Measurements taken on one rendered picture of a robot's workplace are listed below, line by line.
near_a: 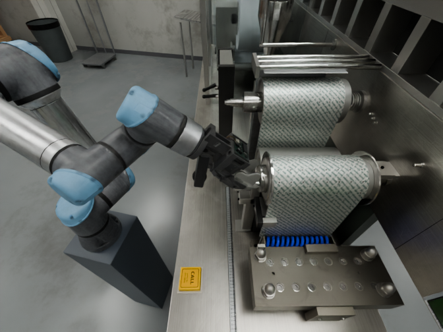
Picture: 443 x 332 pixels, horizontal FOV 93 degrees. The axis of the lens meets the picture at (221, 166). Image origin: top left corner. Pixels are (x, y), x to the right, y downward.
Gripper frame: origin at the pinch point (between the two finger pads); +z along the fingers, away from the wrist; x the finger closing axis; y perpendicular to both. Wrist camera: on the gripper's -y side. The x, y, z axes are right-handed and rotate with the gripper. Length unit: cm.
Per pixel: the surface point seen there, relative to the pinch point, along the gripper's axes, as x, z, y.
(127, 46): 454, -84, -216
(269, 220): -5.2, 11.0, -4.4
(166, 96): 273, 10, -156
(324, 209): -4.3, 19.5, 8.0
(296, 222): -4.3, 19.7, -1.1
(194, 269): -11.6, 7.7, -36.6
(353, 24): 50, 13, 43
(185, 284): -16.2, 5.9, -38.2
